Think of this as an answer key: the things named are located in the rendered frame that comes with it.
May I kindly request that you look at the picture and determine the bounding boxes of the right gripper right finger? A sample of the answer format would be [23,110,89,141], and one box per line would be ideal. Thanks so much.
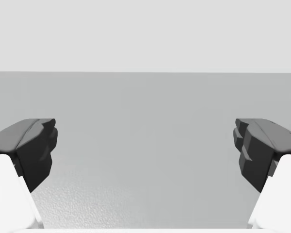
[233,118,291,230]

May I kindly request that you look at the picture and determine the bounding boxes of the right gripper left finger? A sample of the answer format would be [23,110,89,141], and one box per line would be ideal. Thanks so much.
[0,118,59,230]

